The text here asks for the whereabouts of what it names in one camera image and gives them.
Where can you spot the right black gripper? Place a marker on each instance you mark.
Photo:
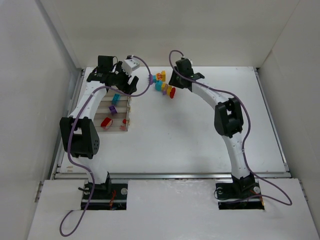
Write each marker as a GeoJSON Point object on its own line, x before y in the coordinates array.
{"type": "Point", "coordinates": [176, 81]}

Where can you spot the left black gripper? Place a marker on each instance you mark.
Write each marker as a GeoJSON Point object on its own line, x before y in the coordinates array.
{"type": "Point", "coordinates": [123, 81]}

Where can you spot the teal lego block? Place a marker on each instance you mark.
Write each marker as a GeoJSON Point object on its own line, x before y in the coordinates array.
{"type": "Point", "coordinates": [116, 99]}
{"type": "Point", "coordinates": [158, 85]}

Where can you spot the yellow flower lego block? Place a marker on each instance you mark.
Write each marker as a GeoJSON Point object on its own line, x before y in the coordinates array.
{"type": "Point", "coordinates": [160, 76]}

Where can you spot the purple square lego block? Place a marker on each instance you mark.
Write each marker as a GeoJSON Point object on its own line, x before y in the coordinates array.
{"type": "Point", "coordinates": [112, 109]}

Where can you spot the red round lego block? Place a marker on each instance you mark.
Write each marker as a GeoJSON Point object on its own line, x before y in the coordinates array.
{"type": "Point", "coordinates": [106, 123]}

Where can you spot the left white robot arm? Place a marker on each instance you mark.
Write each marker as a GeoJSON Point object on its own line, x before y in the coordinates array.
{"type": "Point", "coordinates": [79, 135]}

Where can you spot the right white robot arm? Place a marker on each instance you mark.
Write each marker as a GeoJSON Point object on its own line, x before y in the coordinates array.
{"type": "Point", "coordinates": [228, 123]}

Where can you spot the clear compartment organizer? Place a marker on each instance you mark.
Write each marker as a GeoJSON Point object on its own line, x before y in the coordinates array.
{"type": "Point", "coordinates": [123, 108]}

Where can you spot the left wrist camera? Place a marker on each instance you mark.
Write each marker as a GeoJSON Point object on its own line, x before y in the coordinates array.
{"type": "Point", "coordinates": [129, 65]}

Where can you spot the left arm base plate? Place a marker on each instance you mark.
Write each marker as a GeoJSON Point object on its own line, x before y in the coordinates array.
{"type": "Point", "coordinates": [110, 197]}

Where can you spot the aluminium rail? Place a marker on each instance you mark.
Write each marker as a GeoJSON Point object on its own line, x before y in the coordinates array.
{"type": "Point", "coordinates": [154, 176]}

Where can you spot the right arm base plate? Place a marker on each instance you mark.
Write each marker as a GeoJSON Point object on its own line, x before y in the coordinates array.
{"type": "Point", "coordinates": [229, 199]}

